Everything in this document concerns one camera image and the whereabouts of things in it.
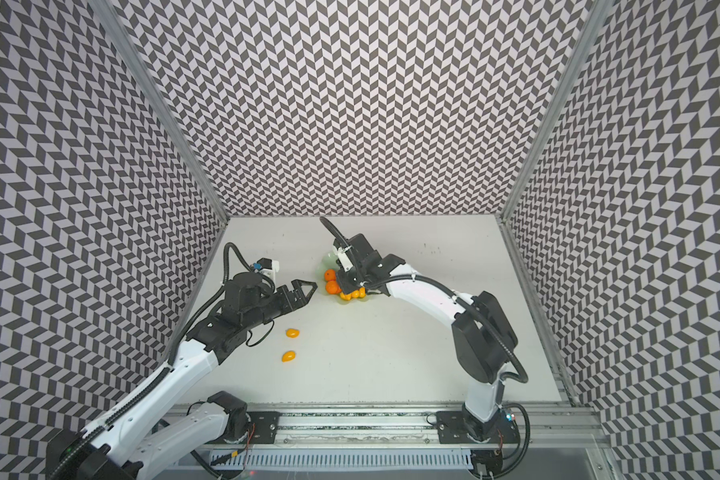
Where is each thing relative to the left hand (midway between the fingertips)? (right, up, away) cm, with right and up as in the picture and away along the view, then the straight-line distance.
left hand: (307, 293), depth 77 cm
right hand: (+9, +2, +8) cm, 12 cm away
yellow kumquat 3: (-6, -14, +9) cm, 18 cm away
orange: (+3, +3, +19) cm, 19 cm away
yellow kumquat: (+9, -4, +15) cm, 18 cm away
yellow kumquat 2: (+14, 0, 0) cm, 14 cm away
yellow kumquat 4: (-6, -19, +5) cm, 20 cm away
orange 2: (+4, -1, +16) cm, 16 cm away
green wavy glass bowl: (+3, +6, +24) cm, 25 cm away
